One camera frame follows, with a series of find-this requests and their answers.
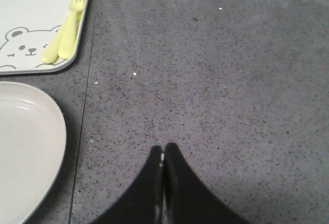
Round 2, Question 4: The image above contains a white bear print tray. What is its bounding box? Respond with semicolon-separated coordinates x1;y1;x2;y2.
1;0;88;76

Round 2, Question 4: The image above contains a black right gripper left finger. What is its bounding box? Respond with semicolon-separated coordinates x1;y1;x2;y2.
93;146;163;223

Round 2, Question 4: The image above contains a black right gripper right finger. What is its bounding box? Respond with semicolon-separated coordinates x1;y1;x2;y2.
164;143;248;223

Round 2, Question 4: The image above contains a beige round plate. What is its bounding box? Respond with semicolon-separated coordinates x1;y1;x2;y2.
1;81;66;223

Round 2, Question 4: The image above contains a yellow plastic fork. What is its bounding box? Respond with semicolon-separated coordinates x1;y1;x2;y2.
58;0;84;60

